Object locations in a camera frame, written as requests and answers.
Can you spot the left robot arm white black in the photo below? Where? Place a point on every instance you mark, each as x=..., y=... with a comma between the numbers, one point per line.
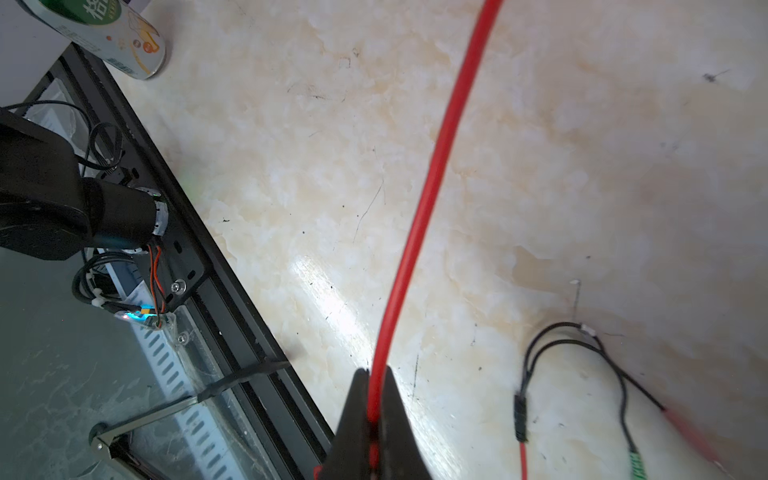
x=49, y=211

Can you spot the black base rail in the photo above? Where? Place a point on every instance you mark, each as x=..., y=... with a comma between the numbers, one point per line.
x=280, y=412

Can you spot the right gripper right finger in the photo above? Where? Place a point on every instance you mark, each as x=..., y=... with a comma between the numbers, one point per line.
x=399, y=455

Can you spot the green drink can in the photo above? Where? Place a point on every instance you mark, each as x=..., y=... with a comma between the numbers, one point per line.
x=109, y=29

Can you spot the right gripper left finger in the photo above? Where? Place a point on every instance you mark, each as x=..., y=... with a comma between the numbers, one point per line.
x=348, y=457

